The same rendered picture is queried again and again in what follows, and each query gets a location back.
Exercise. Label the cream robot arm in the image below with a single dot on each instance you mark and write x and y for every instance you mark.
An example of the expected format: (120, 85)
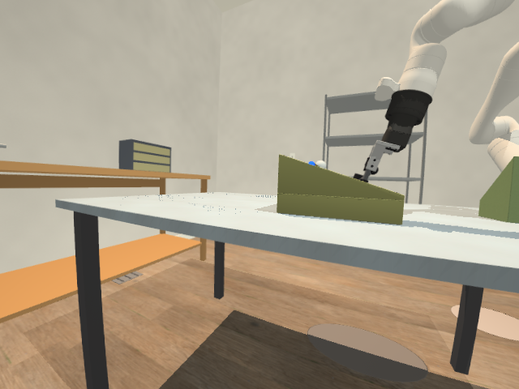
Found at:
(443, 20)

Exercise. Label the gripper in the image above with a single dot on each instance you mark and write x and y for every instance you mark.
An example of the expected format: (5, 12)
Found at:
(411, 97)

